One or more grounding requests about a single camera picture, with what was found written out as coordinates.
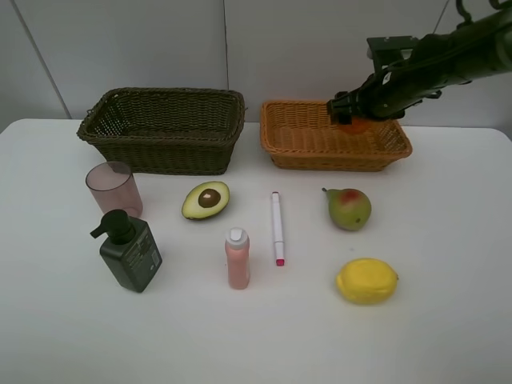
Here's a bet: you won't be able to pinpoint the translucent pink plastic cup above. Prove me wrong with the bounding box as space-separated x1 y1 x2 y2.
85 161 143 218

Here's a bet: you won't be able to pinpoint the white marker pink caps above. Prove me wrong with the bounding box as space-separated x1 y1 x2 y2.
271 192 286 266

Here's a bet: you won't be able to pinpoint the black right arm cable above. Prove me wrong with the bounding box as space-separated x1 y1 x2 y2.
454 0 505 25

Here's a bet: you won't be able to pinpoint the dark green pump bottle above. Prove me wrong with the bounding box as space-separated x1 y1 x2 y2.
90 210 162 293

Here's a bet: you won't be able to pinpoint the pink bottle white cap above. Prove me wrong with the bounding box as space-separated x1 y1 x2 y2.
225 227 250 290

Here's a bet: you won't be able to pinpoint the halved avocado with pit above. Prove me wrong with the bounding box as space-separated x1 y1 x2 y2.
182 181 230 220

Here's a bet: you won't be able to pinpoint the orange wicker basket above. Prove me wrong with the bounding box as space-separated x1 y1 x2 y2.
260 101 413 172

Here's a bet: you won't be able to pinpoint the yellow lemon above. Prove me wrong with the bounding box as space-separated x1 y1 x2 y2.
335 258 399 305

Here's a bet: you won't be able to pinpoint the dark brown wicker basket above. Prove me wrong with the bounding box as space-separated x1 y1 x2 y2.
77 87 246 175

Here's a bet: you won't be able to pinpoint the orange mandarin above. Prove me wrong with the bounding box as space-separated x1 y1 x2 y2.
340 117 372 135

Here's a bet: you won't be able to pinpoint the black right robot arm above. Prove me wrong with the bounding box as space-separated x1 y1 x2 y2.
326 1 511 125

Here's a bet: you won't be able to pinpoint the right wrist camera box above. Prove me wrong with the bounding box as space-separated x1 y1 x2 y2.
366 36 419 73

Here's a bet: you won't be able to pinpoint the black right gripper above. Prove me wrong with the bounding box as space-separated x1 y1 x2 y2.
326 68 442 125

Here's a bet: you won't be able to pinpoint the green red pear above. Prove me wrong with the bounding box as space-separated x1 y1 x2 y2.
322 188 372 231

